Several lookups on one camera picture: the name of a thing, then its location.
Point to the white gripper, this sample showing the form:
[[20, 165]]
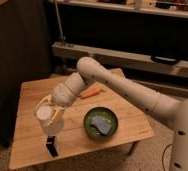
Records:
[[61, 96]]

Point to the white ceramic cup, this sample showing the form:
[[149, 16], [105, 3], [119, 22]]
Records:
[[45, 114]]

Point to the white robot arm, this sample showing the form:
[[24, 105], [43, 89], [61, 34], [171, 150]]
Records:
[[171, 112]]

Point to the black eraser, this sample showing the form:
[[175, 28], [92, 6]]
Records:
[[50, 144]]

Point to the orange carrot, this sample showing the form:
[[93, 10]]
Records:
[[90, 93]]

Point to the green bowl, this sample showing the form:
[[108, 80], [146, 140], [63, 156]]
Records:
[[108, 115]]

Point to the blue sponge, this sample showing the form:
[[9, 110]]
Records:
[[102, 126]]

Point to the grey metal shelf beam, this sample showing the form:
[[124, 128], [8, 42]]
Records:
[[121, 59]]

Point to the dark cabinet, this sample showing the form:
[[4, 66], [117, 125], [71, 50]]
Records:
[[25, 52]]

